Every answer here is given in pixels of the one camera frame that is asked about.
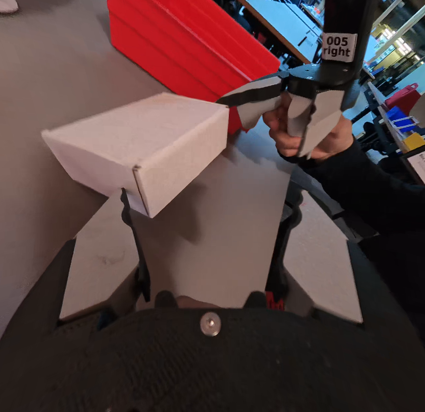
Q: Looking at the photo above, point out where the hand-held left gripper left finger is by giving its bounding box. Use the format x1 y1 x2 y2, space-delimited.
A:
58 187 152 320

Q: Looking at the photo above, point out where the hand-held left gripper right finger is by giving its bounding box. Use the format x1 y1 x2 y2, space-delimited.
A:
265 190 364 323

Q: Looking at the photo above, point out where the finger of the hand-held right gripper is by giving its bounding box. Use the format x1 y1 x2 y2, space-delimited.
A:
236 97 283 130
215 76 290 108

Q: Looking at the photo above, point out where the red plastic bin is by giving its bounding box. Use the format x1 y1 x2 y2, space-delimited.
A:
106 0 281 133

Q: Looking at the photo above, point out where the white cardboard box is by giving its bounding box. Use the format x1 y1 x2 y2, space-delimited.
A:
41 91 230 218

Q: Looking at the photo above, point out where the person's right forearm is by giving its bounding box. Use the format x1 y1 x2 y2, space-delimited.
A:
278 136 425 235

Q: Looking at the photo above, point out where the person's right hand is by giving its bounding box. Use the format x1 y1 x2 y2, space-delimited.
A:
262 98 355 162

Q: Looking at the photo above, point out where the wooden-edged table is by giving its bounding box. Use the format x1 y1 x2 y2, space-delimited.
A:
236 0 324 64

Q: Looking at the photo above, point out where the small red storage bin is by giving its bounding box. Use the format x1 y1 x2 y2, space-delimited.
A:
384 83 420 111

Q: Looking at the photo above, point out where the small blue storage bin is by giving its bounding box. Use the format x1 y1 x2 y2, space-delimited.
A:
387 106 419 133

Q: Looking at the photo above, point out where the framed paper sign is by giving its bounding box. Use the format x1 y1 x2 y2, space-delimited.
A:
400 146 425 185

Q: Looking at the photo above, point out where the small yellow storage bin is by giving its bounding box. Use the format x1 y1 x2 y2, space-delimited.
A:
403 132 425 151

